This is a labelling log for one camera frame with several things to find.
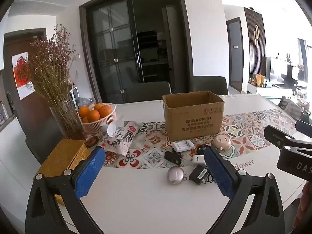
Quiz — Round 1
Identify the person's right hand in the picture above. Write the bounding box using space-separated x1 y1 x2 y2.
292 182 312 228

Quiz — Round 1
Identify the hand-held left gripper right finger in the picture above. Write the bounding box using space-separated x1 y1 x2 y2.
203 147 285 234

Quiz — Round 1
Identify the dark glass sliding door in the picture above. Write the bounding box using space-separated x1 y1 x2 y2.
80 0 193 103

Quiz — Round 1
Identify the small white plug adapter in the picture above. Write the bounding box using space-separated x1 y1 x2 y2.
192 154 207 164

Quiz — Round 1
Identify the patterned table runner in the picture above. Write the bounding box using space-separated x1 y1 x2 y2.
88 108 301 169

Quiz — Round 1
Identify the floral fabric tissue pouch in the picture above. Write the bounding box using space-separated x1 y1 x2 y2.
106 117 147 156

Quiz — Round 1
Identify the black round device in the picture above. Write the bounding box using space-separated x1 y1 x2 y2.
196 144 210 155

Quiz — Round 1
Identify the pink plastic fruit basket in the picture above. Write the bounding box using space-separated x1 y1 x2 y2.
77 103 117 134

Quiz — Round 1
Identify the pink pig-shaped gadget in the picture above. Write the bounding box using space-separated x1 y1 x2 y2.
211 136 232 151

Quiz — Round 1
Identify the red and white door poster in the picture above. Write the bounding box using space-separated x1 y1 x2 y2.
12 52 36 100

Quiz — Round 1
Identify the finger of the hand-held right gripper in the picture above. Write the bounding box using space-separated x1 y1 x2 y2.
264 125 297 150
295 120 312 133

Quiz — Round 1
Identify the flat television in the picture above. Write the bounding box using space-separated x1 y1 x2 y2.
266 57 301 83

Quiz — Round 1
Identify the brown cardboard box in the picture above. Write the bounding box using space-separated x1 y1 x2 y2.
162 91 225 142

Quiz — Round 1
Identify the grey dining chair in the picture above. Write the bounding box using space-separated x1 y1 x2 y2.
25 116 64 165
190 76 229 95
125 81 172 104

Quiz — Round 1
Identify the black flashlight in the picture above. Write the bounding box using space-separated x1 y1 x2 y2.
164 150 182 164

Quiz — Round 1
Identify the black power adapter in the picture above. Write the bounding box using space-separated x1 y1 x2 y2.
189 164 210 186

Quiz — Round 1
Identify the white battery charger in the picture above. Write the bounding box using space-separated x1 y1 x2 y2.
173 140 195 153

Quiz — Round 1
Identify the clear glass vase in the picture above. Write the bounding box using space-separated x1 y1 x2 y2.
50 99 86 140

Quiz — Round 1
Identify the dried flower bunch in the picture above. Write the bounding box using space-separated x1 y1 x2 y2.
16 24 79 137

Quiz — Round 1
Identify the brown wooden dish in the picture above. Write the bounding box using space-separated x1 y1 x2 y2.
84 135 99 148

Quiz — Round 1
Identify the brown wooden door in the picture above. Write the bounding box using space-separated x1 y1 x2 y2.
3 29 47 137

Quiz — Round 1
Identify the yellow woven box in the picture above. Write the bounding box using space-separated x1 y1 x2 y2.
34 139 91 205

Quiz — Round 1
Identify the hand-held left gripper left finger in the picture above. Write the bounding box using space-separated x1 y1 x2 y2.
24 146 106 234

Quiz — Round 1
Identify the white television cabinet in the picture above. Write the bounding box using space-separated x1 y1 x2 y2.
247 82 293 98

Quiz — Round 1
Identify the round silver gadget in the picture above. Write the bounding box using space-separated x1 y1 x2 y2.
167 166 184 184

